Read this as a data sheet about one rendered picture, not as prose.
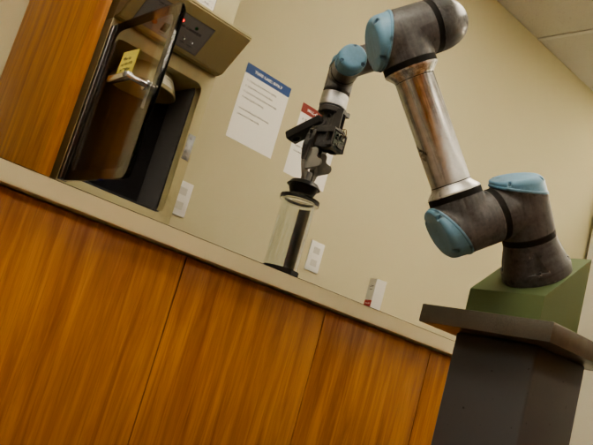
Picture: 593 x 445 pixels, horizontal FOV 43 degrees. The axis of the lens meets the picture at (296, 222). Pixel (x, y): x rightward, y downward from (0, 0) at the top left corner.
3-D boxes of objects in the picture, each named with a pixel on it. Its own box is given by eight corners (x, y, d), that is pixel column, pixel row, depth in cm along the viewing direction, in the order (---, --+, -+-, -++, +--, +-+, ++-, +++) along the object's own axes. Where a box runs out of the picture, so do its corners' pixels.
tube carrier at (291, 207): (273, 276, 207) (294, 202, 211) (305, 282, 200) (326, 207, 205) (251, 266, 198) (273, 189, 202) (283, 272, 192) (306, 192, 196)
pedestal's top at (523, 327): (625, 377, 162) (628, 358, 163) (550, 342, 143) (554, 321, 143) (498, 353, 187) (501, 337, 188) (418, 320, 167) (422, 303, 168)
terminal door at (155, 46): (63, 181, 174) (118, 26, 182) (127, 179, 151) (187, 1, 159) (60, 180, 174) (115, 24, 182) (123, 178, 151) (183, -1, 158)
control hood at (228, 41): (112, 16, 183) (125, -20, 185) (216, 77, 203) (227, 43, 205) (136, 7, 174) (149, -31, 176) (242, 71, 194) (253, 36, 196)
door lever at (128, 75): (124, 94, 164) (128, 83, 165) (146, 89, 157) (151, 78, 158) (103, 83, 161) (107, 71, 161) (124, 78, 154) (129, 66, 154)
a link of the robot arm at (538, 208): (567, 228, 161) (555, 167, 158) (512, 249, 158) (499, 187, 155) (536, 218, 173) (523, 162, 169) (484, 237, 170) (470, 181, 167)
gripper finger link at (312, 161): (313, 176, 197) (324, 145, 200) (295, 174, 201) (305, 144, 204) (319, 182, 200) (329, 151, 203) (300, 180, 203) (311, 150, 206)
